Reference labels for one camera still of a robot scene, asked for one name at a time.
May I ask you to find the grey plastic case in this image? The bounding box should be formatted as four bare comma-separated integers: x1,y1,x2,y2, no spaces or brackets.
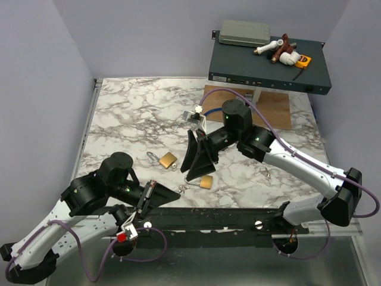
218,20,270,47

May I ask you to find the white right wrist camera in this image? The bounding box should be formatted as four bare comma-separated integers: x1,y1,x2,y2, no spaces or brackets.
183,105,207,132

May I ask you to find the yellow tape measure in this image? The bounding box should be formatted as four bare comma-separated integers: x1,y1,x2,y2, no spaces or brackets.
295,55,312,69

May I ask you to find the white pipe elbow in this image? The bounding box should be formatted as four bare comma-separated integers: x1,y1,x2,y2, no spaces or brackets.
279,51,301,66

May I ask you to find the wooden board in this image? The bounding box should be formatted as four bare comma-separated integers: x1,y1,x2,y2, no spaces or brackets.
202,85,292,130

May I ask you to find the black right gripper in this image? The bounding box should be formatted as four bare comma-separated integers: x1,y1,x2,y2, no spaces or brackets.
180,126,240,181

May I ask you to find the brass padlock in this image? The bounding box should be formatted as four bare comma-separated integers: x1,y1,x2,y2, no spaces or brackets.
185,175,213,189
146,151,177,169

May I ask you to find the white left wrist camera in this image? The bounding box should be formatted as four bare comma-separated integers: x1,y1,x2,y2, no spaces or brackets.
117,212,138,243

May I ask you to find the white pipe with brass end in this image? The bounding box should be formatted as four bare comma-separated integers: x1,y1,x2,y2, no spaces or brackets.
254,39,284,55

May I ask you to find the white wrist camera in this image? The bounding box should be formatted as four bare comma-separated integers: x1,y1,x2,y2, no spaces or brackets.
183,105,207,132
117,212,138,243

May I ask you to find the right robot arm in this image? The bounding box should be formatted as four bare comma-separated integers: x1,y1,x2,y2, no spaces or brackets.
180,99,362,234

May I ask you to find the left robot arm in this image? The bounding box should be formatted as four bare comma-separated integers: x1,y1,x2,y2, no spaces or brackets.
1,152,180,285

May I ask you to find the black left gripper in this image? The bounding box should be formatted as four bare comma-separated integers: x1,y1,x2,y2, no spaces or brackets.
109,180,182,220

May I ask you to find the grey metal socket bracket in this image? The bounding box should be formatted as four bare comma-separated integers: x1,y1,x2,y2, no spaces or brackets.
245,93,260,105

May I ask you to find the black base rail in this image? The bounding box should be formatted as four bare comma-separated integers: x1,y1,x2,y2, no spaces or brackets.
95,205,310,250

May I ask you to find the blue rack network switch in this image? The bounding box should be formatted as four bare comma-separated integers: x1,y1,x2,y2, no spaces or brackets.
208,30,332,95

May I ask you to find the brown pipe fitting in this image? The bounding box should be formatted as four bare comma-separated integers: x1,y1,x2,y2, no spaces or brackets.
271,33,293,63

